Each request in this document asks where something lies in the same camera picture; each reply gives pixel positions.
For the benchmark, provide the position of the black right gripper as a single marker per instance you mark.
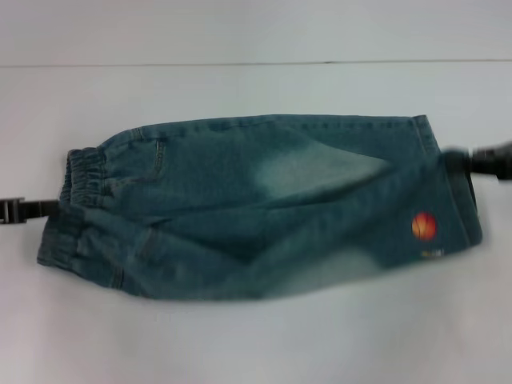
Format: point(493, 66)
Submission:
point(494, 159)

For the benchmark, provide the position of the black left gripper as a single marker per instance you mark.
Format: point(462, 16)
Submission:
point(11, 210)

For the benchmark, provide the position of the blue denim shorts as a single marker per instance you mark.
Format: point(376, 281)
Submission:
point(248, 208)

